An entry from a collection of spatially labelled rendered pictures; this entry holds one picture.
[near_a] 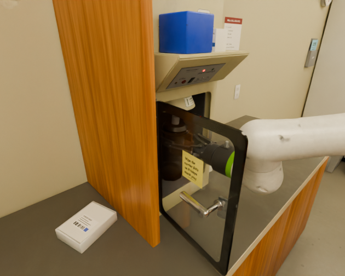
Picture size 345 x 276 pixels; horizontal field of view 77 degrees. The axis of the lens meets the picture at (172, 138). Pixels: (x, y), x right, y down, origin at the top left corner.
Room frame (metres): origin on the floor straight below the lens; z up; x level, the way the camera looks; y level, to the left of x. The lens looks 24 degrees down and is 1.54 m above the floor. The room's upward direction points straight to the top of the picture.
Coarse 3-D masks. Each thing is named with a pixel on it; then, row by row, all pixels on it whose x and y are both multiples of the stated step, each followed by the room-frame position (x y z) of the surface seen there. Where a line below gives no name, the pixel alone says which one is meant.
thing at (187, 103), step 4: (188, 96) 0.76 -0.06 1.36; (172, 100) 0.73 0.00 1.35; (176, 100) 0.73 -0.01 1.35; (180, 100) 0.73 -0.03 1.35; (184, 100) 0.74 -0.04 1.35; (188, 100) 0.75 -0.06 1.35; (192, 100) 0.77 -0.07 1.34; (172, 104) 0.72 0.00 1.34; (176, 104) 0.72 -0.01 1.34; (180, 104) 0.73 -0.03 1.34; (184, 104) 0.73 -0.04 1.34; (188, 104) 0.74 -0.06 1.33; (192, 104) 0.76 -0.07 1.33; (184, 108) 0.72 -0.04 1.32; (188, 108) 0.73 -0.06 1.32
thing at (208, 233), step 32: (160, 128) 0.57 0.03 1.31; (192, 128) 0.46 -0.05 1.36; (224, 128) 0.39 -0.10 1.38; (160, 160) 0.57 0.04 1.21; (224, 160) 0.38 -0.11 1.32; (160, 192) 0.58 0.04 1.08; (192, 192) 0.45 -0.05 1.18; (224, 192) 0.37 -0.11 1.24; (192, 224) 0.45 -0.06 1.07; (224, 224) 0.37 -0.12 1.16; (224, 256) 0.36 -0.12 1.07
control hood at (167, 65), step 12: (156, 60) 0.58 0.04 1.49; (168, 60) 0.54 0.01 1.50; (180, 60) 0.52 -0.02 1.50; (192, 60) 0.56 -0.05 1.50; (204, 60) 0.59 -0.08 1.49; (216, 60) 0.64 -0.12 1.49; (228, 60) 0.68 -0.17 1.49; (240, 60) 0.74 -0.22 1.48; (156, 72) 0.58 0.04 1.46; (168, 72) 0.54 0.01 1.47; (228, 72) 0.77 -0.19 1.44; (156, 84) 0.58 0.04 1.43; (168, 84) 0.59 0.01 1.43; (192, 84) 0.68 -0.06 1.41
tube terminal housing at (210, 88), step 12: (156, 0) 0.63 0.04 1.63; (168, 0) 0.65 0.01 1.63; (180, 0) 0.68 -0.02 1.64; (192, 0) 0.72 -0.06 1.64; (204, 0) 0.75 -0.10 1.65; (216, 0) 0.79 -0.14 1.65; (156, 12) 0.62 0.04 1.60; (168, 12) 0.65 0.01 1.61; (216, 12) 0.80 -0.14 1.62; (156, 24) 0.62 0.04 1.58; (216, 24) 0.80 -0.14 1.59; (156, 36) 0.62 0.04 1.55; (156, 48) 0.62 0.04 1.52; (204, 84) 0.77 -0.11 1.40; (216, 84) 0.82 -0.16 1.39; (156, 96) 0.62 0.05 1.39; (168, 96) 0.65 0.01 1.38; (180, 96) 0.69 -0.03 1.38
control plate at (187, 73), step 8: (216, 64) 0.66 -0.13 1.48; (224, 64) 0.69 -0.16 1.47; (184, 72) 0.58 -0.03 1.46; (192, 72) 0.61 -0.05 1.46; (200, 72) 0.64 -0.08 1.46; (208, 72) 0.67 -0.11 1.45; (216, 72) 0.71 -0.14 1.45; (176, 80) 0.59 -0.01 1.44; (200, 80) 0.69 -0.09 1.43; (208, 80) 0.73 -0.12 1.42; (168, 88) 0.60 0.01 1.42
